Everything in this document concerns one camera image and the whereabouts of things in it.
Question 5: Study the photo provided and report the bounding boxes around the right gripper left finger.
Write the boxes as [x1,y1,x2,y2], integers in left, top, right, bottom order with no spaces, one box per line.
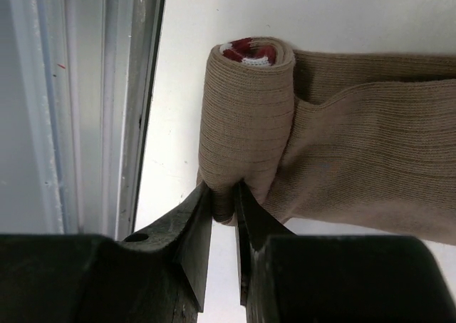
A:
[1,185,212,322]

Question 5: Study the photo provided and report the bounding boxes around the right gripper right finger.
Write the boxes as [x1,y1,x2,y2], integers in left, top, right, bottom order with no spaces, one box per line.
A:
[234,183,451,322]

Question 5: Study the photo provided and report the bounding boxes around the brown sock red stripes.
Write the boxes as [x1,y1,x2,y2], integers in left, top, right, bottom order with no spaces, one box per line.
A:
[197,37,455,245]

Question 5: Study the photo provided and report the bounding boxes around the aluminium table rail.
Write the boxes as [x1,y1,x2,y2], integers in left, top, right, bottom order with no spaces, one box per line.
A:
[1,0,165,240]

